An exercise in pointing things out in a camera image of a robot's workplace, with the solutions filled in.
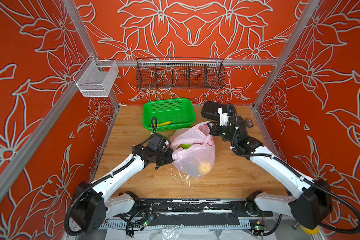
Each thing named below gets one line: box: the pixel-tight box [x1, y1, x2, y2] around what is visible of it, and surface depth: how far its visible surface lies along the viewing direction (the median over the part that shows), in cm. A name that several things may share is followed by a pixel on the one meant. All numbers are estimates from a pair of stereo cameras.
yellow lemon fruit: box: [199, 162, 212, 174], surface depth 76 cm
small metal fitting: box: [246, 118, 254, 128], surface depth 106 cm
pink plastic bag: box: [170, 121, 216, 178], surface depth 76 cm
